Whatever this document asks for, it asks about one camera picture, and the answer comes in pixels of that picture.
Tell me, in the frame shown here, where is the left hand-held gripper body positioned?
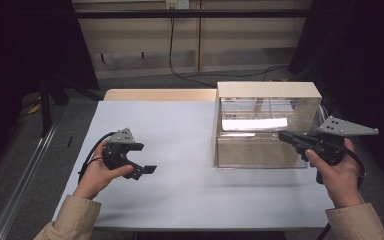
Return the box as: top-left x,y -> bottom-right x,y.
101,127 -> 145,172

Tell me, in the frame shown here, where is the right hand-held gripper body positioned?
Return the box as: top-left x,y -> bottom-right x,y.
303,115 -> 380,185

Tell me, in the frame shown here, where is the clear plastic storage box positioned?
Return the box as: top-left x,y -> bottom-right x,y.
213,81 -> 328,170

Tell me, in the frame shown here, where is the person's left hand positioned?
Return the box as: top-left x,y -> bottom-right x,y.
72,141 -> 135,201

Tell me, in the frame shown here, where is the person's right hand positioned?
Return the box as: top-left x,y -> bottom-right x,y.
304,137 -> 364,210

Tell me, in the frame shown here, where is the black metal stand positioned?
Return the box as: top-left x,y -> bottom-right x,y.
38,74 -> 70,138

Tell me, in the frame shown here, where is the beige wooden shelf unit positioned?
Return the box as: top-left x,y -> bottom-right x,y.
70,0 -> 314,80

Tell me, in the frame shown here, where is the black horizontal bar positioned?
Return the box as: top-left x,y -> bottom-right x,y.
73,9 -> 314,19

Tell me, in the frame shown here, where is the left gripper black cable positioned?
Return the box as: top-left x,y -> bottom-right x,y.
77,131 -> 118,185

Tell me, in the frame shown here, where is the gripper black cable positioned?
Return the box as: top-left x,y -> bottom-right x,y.
77,131 -> 118,185
337,143 -> 368,192

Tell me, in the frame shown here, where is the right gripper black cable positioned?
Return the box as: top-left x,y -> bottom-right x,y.
337,143 -> 368,192

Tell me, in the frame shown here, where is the black hanging wall cable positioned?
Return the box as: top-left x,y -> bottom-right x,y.
168,16 -> 291,88

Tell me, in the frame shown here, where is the metal floor rail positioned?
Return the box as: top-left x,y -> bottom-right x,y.
0,123 -> 61,240

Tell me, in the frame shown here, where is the white wall socket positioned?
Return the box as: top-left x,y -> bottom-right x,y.
165,0 -> 191,10

